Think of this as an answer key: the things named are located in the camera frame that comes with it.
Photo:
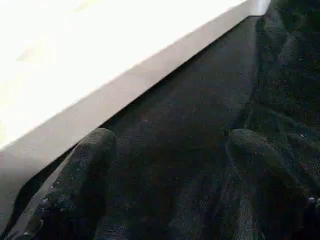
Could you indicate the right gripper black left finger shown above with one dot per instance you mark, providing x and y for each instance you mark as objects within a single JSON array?
[{"x": 75, "y": 190}]

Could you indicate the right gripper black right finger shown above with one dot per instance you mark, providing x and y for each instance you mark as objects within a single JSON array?
[{"x": 275, "y": 195}]

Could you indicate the white plastic table top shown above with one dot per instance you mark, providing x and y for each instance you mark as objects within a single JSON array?
[{"x": 75, "y": 50}]

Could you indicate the black plastic mat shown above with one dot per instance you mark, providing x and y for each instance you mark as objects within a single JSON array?
[{"x": 200, "y": 125}]

